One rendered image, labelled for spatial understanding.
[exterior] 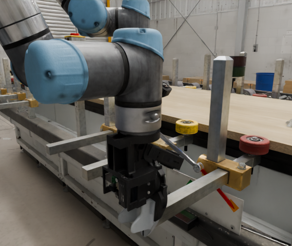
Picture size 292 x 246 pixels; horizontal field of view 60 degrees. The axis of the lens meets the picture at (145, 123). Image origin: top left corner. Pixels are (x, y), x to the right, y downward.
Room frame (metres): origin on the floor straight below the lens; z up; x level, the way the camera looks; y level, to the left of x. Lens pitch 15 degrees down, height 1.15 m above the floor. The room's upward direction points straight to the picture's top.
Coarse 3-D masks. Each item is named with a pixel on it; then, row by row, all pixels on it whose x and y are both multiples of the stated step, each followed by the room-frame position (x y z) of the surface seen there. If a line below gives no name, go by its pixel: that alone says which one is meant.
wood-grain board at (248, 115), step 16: (176, 96) 1.48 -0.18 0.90; (192, 96) 1.48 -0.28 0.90; (208, 96) 1.48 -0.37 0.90; (240, 96) 1.48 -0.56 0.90; (176, 112) 1.06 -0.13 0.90; (192, 112) 1.06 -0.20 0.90; (208, 112) 1.06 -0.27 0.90; (240, 112) 1.06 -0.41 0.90; (256, 112) 1.06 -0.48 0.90; (272, 112) 1.06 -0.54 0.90; (288, 112) 1.06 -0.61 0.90; (208, 128) 0.85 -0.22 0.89; (240, 128) 0.81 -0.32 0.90; (256, 128) 0.81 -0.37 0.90; (272, 128) 0.81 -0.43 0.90; (288, 128) 0.81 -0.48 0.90; (272, 144) 0.69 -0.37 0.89; (288, 144) 0.66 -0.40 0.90
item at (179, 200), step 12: (252, 156) 0.67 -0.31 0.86; (204, 180) 0.53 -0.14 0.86; (216, 180) 0.54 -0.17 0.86; (180, 192) 0.48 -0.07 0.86; (192, 192) 0.48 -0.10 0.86; (204, 192) 0.51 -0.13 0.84; (168, 204) 0.43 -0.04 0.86; (180, 204) 0.45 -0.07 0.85; (192, 204) 0.48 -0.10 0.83; (168, 216) 0.43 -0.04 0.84
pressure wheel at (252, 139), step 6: (240, 138) 0.70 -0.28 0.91; (246, 138) 0.70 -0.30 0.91; (252, 138) 0.69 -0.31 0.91; (258, 138) 0.70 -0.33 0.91; (264, 138) 0.69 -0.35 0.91; (240, 144) 0.69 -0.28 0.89; (246, 144) 0.67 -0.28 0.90; (252, 144) 0.66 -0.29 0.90; (258, 144) 0.65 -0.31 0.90; (264, 144) 0.65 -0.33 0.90; (246, 150) 0.66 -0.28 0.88; (252, 150) 0.65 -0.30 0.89; (258, 150) 0.65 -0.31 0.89; (264, 150) 0.65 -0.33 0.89; (252, 168) 0.68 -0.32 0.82
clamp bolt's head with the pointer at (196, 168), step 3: (198, 162) 0.64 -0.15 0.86; (195, 165) 0.62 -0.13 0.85; (195, 168) 0.62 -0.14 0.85; (198, 168) 0.62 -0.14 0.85; (201, 171) 0.63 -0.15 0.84; (204, 171) 0.62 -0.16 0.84; (204, 174) 0.62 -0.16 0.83; (216, 189) 0.59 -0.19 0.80; (219, 189) 0.58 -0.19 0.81; (219, 192) 0.58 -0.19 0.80; (222, 192) 0.58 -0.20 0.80; (222, 195) 0.58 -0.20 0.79; (225, 195) 0.57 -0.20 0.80; (225, 198) 0.57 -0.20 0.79; (228, 201) 0.56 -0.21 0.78; (228, 204) 0.56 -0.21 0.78; (231, 204) 0.56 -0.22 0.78
